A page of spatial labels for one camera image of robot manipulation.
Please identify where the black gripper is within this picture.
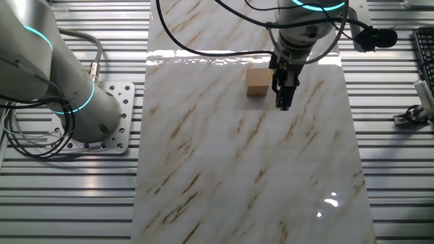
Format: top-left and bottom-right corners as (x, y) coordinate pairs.
(269, 50), (308, 112)

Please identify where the small wooden block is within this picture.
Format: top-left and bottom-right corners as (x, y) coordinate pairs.
(245, 67), (273, 98)

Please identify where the marble pattern mat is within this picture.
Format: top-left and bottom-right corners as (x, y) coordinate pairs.
(130, 0), (377, 244)

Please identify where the grey metal clamp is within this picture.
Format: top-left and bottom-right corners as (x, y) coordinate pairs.
(393, 104), (434, 128)

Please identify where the black keyboard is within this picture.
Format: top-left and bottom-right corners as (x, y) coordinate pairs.
(412, 26), (434, 92)

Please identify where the grey device corner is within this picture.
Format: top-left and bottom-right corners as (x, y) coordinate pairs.
(403, 0), (434, 9)

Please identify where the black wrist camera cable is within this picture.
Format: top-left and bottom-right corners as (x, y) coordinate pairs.
(213, 0), (371, 32)

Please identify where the long black gripper cable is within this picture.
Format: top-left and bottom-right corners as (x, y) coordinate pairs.
(155, 0), (275, 58)

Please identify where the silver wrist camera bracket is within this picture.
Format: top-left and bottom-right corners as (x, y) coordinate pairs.
(345, 0), (374, 52)

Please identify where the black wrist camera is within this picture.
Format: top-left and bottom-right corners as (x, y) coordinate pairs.
(354, 26), (398, 52)

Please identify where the black stand camera cable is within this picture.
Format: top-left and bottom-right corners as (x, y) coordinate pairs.
(405, 104), (422, 123)

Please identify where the silver camera on stand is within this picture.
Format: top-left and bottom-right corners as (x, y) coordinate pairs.
(413, 79), (434, 109)

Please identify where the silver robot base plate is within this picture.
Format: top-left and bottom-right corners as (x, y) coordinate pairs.
(45, 81), (136, 155)

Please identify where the grey cable with metal connector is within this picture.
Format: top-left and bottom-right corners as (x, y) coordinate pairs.
(57, 27), (103, 84)

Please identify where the black cable bundle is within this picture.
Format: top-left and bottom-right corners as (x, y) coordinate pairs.
(0, 96), (77, 160)

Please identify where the thin white cable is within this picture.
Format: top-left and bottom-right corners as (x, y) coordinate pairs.
(2, 108), (62, 145)

